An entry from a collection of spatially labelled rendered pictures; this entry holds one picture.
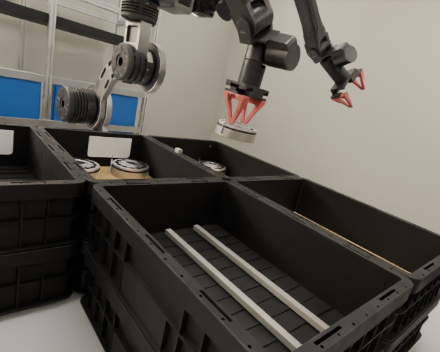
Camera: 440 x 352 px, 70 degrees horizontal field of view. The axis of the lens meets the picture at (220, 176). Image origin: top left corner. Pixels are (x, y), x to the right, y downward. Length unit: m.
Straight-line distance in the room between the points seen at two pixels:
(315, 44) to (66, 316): 1.06
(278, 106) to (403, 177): 1.68
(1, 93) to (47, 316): 2.12
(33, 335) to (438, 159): 3.35
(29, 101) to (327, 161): 2.97
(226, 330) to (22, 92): 2.47
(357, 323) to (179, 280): 0.18
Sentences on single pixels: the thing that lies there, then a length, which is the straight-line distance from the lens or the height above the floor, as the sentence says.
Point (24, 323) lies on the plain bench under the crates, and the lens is 0.63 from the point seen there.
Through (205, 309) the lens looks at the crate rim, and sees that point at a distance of 0.31.
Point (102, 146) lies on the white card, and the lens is 0.95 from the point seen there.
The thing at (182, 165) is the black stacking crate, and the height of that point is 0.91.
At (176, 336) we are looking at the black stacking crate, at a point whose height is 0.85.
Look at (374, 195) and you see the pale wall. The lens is 3.66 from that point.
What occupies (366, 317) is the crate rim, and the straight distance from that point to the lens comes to 0.38.
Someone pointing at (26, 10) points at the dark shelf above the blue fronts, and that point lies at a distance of 2.65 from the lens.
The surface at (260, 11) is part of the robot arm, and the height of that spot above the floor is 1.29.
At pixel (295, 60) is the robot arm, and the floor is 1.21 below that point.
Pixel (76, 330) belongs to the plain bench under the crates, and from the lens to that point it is 0.61.
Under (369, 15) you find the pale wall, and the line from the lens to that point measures 3.94.
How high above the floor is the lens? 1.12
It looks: 15 degrees down
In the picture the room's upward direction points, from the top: 13 degrees clockwise
